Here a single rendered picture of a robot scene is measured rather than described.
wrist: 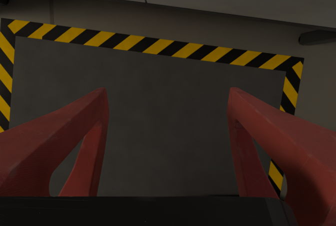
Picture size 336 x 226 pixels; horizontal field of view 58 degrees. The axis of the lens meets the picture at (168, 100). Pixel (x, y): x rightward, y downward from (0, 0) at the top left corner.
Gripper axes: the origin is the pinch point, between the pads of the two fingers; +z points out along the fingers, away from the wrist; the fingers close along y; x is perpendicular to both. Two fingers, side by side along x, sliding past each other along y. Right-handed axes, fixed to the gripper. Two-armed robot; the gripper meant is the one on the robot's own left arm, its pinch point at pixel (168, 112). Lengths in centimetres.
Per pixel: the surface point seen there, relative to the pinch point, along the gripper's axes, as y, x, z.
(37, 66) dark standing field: 50, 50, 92
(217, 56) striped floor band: -19, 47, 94
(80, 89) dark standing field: 34, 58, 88
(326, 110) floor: -62, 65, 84
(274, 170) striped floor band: -42, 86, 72
